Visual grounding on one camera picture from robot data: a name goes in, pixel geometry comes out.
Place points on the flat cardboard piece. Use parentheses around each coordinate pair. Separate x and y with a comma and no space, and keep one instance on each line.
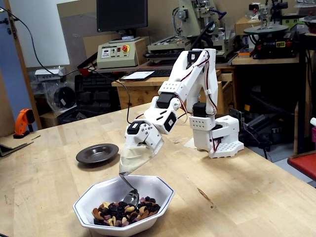
(12,148)

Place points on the beige cnc milling machine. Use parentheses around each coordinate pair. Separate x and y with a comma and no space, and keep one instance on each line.
(195,22)

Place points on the green controller circuit board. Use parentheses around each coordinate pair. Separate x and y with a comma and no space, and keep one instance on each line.
(235,113)

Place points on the black keyboard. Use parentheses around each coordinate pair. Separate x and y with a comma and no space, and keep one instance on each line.
(160,72)

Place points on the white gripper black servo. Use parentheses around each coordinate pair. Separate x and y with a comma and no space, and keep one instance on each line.
(145,137)

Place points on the beige masking tape piece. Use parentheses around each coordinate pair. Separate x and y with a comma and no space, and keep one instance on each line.
(190,144)

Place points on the large brown cardboard sheet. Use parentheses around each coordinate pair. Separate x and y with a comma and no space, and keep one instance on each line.
(74,37)

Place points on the black filament spool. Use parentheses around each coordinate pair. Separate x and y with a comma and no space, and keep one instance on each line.
(64,97)

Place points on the wooden workbench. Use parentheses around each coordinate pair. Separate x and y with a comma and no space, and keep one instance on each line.
(138,95)

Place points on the orange black hand tool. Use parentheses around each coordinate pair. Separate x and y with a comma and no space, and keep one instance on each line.
(23,118)

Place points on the white paper sheet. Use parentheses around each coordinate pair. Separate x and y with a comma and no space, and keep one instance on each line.
(138,75)

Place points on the white octagonal bowl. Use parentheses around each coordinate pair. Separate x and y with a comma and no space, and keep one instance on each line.
(158,195)

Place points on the dark brown round plate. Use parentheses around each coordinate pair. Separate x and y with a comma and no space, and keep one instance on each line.
(97,153)

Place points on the black computer monitor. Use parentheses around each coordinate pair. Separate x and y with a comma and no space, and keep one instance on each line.
(121,14)

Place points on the mixed nuts and raisins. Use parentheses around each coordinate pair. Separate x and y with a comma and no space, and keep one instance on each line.
(118,209)

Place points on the blue door wooden frame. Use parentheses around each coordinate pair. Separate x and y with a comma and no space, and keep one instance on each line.
(12,74)

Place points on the wooden side bench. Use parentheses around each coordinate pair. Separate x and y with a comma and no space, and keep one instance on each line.
(271,61)

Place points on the white small box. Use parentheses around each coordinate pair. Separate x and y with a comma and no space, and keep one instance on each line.
(49,72)

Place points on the brown cardboard box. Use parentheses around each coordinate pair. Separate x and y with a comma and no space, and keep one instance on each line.
(243,27)

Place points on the black scroll saw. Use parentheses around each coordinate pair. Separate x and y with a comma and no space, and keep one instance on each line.
(274,45)

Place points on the beige controller box red button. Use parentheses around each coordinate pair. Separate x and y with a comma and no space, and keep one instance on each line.
(133,56)

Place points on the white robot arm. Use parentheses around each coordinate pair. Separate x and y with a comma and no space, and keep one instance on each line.
(212,81)

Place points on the bent metal spoon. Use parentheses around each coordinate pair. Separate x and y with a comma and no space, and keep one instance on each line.
(132,197)

